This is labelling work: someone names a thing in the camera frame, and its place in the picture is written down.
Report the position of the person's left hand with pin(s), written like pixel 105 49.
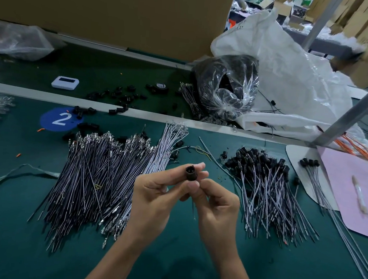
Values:
pixel 155 203

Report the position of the person's right hand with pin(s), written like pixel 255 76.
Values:
pixel 216 212

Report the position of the black plastic caps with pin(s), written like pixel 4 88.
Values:
pixel 117 95

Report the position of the clear bag with black contents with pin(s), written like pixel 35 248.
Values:
pixel 226 87

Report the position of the blue round number sticker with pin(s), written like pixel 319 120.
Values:
pixel 61 119

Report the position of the pink paper sheet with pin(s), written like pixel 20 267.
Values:
pixel 351 193

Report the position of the clear plastic strip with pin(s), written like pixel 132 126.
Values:
pixel 9 174

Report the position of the small white timer device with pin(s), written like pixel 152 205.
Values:
pixel 65 83

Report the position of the large white plastic sack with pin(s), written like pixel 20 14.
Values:
pixel 291 73

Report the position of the brown cardboard panel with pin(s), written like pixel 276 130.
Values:
pixel 118 11

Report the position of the crumpled clear plastic bag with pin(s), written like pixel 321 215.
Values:
pixel 18 41

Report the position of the grey metal frame post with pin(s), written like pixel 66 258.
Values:
pixel 355 109
pixel 324 21

